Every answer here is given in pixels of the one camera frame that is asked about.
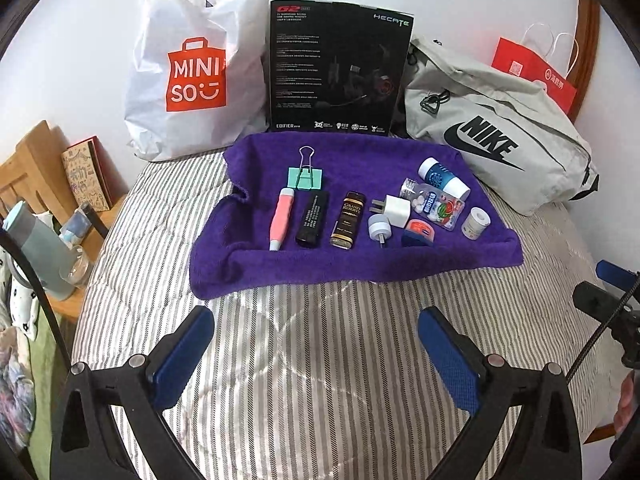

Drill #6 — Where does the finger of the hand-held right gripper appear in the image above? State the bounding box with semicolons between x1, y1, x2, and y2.
596;260;640;287
573;282;611;317

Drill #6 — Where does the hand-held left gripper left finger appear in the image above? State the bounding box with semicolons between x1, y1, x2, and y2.
50;305;217;480

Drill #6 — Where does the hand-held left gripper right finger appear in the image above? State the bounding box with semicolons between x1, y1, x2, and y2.
417;306;586;480

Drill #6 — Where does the orange round tin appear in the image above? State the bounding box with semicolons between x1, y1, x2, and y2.
401;218;437;248

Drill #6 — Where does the white tape roll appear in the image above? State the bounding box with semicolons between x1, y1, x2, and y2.
461;206;489;239

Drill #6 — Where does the grey round adapter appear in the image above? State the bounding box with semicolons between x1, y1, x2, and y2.
368;214;392;249

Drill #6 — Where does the clear candy packet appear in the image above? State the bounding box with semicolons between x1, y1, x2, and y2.
398;177;468;232

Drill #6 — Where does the white charger plug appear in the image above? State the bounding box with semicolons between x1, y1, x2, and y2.
369;194;411;228

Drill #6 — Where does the pink pen-shaped tool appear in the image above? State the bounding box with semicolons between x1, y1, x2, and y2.
269;187;296;252

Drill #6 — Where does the gold and brown lighter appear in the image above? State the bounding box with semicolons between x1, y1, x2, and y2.
329;191;362;250

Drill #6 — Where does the white bottle with blue label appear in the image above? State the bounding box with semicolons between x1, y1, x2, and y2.
418;156;471;200

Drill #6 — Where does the black rectangular case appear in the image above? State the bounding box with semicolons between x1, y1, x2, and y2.
295;191;329;248

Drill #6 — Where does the teal binder clip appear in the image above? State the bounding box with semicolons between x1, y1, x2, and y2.
287;146;325;192

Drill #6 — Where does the person's right hand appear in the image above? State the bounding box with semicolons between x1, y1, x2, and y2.
617;370;640;432

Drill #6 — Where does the grey bag with black logo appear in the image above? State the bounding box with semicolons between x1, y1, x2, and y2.
402;36;600;217

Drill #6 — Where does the purple towel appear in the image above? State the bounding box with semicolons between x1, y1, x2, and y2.
189;131;524;302

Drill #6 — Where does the clear glass cup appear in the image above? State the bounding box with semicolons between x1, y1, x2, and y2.
59;250;92;289

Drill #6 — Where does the small pale blue pack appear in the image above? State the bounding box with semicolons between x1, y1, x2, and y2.
60;208;89;247

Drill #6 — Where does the grey-green water bottle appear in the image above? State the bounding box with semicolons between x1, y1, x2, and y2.
0;201;74;302

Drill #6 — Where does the floral cloth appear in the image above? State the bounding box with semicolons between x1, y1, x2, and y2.
0;260;37;453

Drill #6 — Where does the doodle cover notebook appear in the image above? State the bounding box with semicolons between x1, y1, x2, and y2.
61;136;115;211

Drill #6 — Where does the red paper bag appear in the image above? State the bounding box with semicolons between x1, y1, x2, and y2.
491;22;581;116

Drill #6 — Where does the wooden bedside stand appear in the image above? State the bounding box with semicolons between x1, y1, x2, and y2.
0;120;128;313

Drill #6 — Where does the white plastic bag, red logo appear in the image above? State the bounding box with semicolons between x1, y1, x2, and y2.
124;0;273;162

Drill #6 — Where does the black headset box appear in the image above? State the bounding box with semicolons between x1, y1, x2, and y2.
269;0;416;138

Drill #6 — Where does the braided black cable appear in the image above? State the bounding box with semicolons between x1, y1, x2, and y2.
567;267;640;383

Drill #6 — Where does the brown curved wooden frame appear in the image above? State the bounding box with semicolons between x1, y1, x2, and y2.
567;0;601;123

